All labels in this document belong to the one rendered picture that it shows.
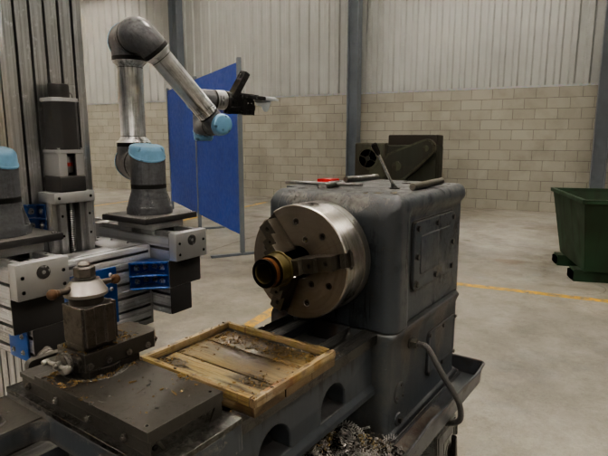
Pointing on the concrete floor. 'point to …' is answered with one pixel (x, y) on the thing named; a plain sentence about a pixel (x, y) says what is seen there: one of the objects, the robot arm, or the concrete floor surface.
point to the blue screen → (208, 161)
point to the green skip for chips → (583, 232)
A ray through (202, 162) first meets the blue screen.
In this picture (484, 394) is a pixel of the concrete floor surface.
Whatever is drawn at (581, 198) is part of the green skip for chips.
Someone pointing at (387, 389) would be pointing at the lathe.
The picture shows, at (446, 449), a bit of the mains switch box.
